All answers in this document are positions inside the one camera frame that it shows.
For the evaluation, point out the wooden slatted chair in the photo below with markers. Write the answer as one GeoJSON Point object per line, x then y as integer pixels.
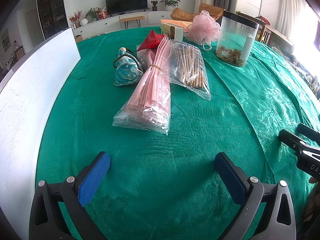
{"type": "Point", "coordinates": [277, 37]}
{"type": "Point", "coordinates": [261, 28]}

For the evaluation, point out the black television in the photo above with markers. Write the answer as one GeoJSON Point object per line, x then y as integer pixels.
{"type": "Point", "coordinates": [126, 2]}

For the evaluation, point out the large potted plant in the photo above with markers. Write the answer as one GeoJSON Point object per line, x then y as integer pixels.
{"type": "Point", "coordinates": [170, 1]}

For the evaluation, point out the green tablecloth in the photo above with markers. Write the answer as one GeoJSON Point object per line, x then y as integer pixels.
{"type": "Point", "coordinates": [225, 130]}

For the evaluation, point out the leafy plant with red decorations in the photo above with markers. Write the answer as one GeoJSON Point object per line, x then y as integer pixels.
{"type": "Point", "coordinates": [92, 13]}

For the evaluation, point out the round white vase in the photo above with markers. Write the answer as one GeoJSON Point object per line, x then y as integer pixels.
{"type": "Point", "coordinates": [84, 22]}

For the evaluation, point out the red foil packet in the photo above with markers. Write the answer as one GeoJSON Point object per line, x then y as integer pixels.
{"type": "Point", "coordinates": [151, 41]}

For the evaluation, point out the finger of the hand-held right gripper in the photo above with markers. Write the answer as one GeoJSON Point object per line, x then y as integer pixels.
{"type": "Point", "coordinates": [290, 138]}
{"type": "Point", "coordinates": [308, 131]}

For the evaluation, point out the pile of assorted clutter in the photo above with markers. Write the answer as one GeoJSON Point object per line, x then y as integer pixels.
{"type": "Point", "coordinates": [305, 72]}

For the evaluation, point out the person's right hand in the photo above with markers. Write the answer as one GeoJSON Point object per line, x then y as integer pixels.
{"type": "Point", "coordinates": [312, 200]}

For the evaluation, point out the pink face mask bundle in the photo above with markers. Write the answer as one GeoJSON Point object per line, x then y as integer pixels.
{"type": "Point", "coordinates": [150, 95]}

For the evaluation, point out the white cardboard box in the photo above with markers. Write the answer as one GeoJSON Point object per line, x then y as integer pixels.
{"type": "Point", "coordinates": [30, 92]}

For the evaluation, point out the brown cardboard box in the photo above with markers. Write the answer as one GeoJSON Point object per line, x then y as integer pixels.
{"type": "Point", "coordinates": [78, 38]}

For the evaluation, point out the red gift box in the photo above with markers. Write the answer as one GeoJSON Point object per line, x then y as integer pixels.
{"type": "Point", "coordinates": [103, 14]}

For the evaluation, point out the teal fabric pouch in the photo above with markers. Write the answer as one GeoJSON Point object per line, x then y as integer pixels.
{"type": "Point", "coordinates": [127, 72]}

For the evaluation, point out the white door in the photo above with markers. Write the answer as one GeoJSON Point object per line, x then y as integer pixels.
{"type": "Point", "coordinates": [33, 27]}

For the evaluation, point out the white television cabinet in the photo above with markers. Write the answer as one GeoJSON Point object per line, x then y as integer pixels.
{"type": "Point", "coordinates": [105, 26]}

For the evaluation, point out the orange flat box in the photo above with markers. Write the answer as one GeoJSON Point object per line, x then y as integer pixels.
{"type": "Point", "coordinates": [180, 23]}

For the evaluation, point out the tan tissue pack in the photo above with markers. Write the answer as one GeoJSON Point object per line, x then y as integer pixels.
{"type": "Point", "coordinates": [172, 31]}

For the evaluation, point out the wooden bench with black legs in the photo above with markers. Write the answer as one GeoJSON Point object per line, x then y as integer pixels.
{"type": "Point", "coordinates": [132, 18]}

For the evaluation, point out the framed wall painting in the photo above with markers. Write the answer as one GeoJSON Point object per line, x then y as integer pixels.
{"type": "Point", "coordinates": [6, 40]}

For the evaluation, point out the red flowers in vase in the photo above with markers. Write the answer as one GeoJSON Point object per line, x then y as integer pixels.
{"type": "Point", "coordinates": [75, 17]}

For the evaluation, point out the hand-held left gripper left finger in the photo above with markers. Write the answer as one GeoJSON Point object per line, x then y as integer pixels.
{"type": "Point", "coordinates": [93, 177]}

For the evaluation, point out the white sheer curtain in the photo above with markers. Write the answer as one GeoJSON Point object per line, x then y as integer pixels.
{"type": "Point", "coordinates": [290, 7]}

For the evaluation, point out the clear packet of wooden sticks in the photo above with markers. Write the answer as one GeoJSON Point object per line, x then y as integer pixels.
{"type": "Point", "coordinates": [190, 65]}

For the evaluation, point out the orange lounge chair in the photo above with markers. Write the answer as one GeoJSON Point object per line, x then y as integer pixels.
{"type": "Point", "coordinates": [185, 13]}

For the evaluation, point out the black display cabinet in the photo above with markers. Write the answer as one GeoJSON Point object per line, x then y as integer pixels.
{"type": "Point", "coordinates": [52, 7]}

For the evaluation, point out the clear jar with black lid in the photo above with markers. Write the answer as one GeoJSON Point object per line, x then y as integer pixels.
{"type": "Point", "coordinates": [235, 37]}

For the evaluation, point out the pink bath pouf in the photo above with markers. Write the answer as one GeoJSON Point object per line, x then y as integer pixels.
{"type": "Point", "coordinates": [200, 30]}

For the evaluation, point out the small potted plant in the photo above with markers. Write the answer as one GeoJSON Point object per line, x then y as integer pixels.
{"type": "Point", "coordinates": [154, 5]}

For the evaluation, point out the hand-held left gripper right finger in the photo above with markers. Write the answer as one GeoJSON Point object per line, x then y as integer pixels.
{"type": "Point", "coordinates": [230, 177]}

